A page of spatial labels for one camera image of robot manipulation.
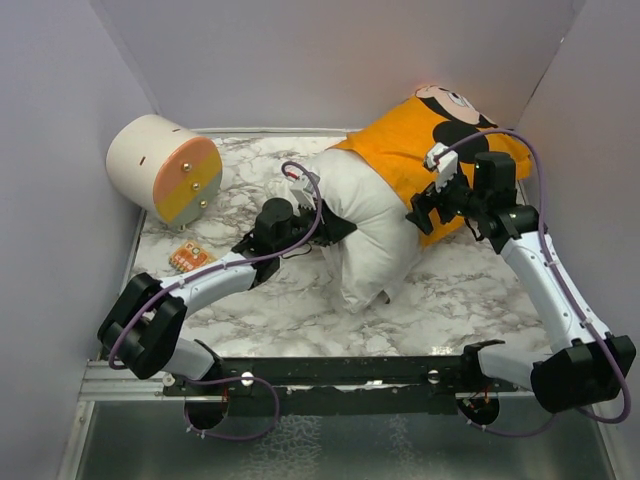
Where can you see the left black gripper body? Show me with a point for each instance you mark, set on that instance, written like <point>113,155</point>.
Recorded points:
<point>302,224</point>

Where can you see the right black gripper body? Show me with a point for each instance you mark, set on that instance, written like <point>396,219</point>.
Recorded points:
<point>459,199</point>

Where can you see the white pillow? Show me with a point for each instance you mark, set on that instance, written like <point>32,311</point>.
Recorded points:
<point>376,258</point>

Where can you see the orange Mickey Mouse pillowcase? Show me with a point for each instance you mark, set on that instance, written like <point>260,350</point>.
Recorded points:
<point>431,120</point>

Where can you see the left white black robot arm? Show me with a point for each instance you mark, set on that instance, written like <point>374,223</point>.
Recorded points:
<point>142,330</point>

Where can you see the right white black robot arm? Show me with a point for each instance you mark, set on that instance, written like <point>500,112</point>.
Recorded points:
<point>518,237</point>

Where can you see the small orange patterned card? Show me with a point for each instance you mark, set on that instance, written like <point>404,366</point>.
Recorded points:
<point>190,256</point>

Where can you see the white cylinder with orange lid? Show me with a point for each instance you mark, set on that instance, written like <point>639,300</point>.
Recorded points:
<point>165,168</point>

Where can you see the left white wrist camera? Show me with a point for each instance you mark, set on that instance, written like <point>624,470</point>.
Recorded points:
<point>303,190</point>

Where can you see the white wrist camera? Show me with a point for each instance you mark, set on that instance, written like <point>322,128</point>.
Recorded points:
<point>443,163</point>
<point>303,190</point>

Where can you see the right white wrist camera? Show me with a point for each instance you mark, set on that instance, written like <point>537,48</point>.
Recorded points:
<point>443,163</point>

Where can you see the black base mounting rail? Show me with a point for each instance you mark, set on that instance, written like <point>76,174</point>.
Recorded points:
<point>330,386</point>

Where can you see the aluminium frame rail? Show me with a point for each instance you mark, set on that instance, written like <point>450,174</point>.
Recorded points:
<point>125,377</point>

